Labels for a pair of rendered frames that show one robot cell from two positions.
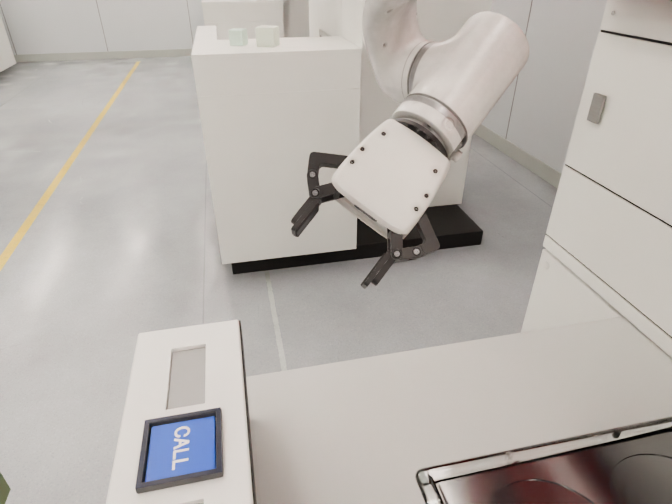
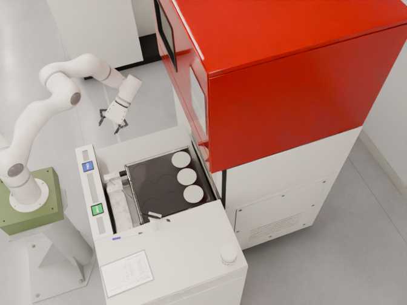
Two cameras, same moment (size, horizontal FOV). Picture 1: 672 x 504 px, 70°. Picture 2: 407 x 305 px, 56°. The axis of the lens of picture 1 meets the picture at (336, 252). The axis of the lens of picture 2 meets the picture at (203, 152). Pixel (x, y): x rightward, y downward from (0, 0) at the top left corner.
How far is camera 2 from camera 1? 171 cm
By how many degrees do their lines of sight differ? 25
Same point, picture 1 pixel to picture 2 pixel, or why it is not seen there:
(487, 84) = (132, 93)
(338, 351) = (137, 115)
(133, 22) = not seen: outside the picture
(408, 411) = (129, 153)
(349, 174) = (108, 114)
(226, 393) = (92, 158)
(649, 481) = (158, 162)
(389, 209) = (116, 120)
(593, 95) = not seen: hidden behind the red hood
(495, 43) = (132, 85)
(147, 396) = (80, 160)
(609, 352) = (175, 134)
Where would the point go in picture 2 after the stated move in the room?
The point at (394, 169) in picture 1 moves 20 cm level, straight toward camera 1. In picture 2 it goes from (116, 112) to (111, 143)
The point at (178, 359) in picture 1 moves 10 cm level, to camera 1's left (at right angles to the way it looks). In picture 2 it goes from (83, 152) to (64, 155)
